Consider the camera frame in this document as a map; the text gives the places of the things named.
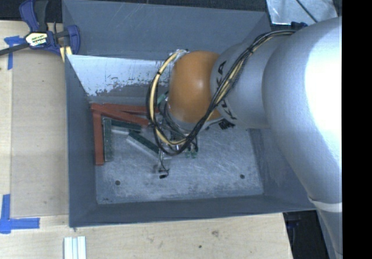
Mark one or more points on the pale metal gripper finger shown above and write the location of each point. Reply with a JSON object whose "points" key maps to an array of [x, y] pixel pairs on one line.
{"points": [[163, 173], [159, 162]]}

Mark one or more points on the dark green flat block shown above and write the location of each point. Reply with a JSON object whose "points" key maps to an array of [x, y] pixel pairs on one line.
{"points": [[145, 142], [126, 125], [107, 141]]}

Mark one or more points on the grey metal bin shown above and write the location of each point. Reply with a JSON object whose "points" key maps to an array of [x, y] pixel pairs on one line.
{"points": [[203, 176]]}

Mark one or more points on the red-brown flat block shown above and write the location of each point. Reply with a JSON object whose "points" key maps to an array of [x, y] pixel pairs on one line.
{"points": [[98, 141], [125, 107], [128, 118]]}

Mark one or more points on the pale wood flat board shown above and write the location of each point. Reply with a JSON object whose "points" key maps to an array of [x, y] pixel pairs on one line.
{"points": [[37, 136]]}

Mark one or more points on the black cylinder on white bracket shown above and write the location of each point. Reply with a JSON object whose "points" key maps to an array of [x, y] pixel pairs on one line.
{"points": [[226, 125]]}

